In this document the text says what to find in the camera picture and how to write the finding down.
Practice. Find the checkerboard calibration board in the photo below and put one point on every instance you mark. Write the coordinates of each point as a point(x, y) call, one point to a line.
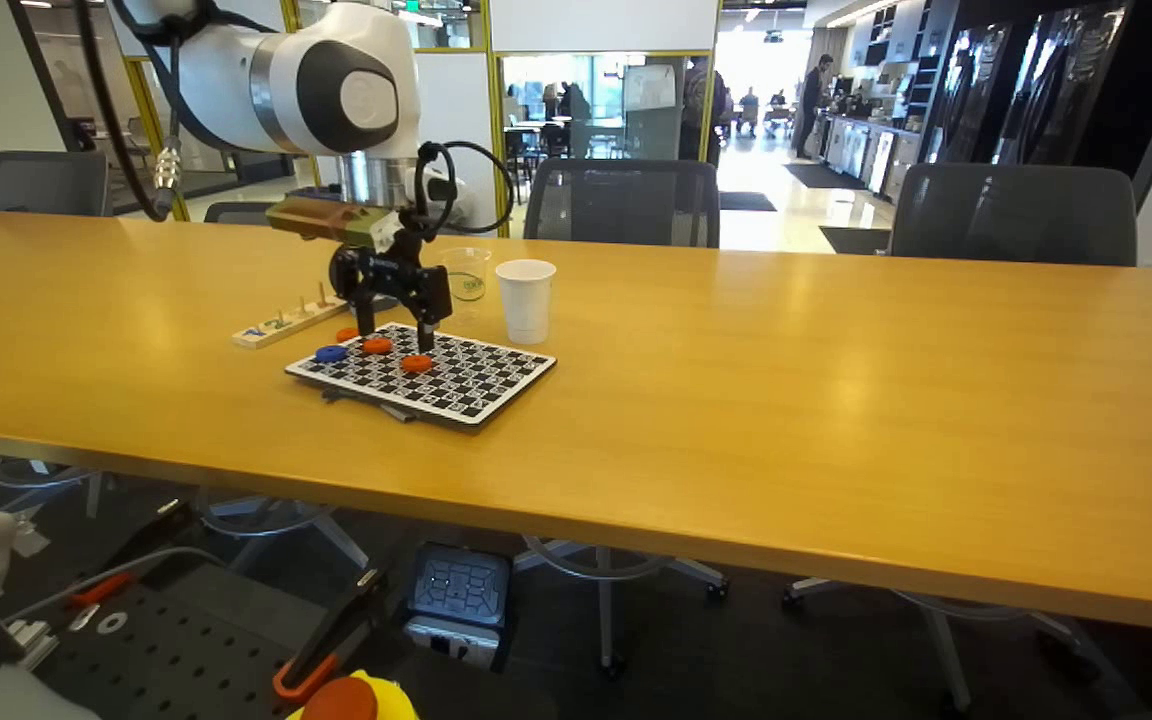
point(462, 379)

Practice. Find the white paper cup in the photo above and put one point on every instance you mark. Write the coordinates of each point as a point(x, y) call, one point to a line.
point(524, 294)

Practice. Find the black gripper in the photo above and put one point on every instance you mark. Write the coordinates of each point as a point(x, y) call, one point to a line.
point(397, 273)

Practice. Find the wrist camera on wooden mount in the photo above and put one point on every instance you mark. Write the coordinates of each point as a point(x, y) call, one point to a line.
point(342, 223)

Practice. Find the clear plastic cup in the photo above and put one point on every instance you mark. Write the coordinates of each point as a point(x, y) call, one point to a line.
point(466, 273)

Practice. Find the person in dark clothes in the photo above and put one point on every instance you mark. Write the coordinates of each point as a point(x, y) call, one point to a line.
point(814, 92)

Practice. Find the grey office chair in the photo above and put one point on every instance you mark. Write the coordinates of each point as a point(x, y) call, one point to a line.
point(1051, 215)
point(52, 181)
point(625, 202)

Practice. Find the blue grey box under table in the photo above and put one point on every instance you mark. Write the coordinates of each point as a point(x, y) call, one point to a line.
point(459, 606)

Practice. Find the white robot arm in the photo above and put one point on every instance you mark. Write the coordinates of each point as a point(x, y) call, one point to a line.
point(326, 89)

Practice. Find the black orange handled tool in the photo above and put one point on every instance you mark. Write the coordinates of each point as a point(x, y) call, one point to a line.
point(330, 640)

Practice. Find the yellow red emergency stop button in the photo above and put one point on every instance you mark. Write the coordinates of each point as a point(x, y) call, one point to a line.
point(357, 698)

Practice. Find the black tape roll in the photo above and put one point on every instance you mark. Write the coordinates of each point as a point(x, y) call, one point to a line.
point(342, 273)

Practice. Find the wooden number puzzle strip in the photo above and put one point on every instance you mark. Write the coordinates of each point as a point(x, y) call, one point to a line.
point(284, 321)

